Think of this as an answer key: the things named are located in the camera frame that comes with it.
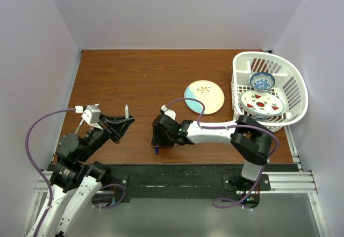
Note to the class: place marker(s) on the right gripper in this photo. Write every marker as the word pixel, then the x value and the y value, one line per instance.
pixel 157 139

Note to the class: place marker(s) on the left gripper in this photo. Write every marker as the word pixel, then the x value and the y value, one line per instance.
pixel 119 128

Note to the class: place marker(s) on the white marker black tip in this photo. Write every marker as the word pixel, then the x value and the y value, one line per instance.
pixel 126 111

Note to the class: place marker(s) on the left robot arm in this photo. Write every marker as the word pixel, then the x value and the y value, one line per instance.
pixel 73 183

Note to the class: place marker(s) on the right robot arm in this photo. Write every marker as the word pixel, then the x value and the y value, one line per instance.
pixel 251 139

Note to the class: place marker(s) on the thin green white pen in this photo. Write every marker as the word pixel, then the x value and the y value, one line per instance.
pixel 79 126

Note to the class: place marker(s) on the cream and blue plate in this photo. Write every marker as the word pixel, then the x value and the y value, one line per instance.
pixel 207 92

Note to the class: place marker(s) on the watermelon pattern plate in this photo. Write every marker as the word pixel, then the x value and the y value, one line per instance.
pixel 260 103

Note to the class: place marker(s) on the blue patterned bowl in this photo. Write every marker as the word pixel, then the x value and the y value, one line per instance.
pixel 262 81

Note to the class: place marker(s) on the white plastic basket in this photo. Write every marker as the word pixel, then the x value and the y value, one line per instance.
pixel 290 87

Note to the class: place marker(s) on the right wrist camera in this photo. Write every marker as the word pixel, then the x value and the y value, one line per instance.
pixel 168 112

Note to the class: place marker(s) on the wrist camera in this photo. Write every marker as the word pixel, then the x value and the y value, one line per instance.
pixel 168 112
pixel 91 115

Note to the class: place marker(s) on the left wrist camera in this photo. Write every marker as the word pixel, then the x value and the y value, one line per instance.
pixel 91 115

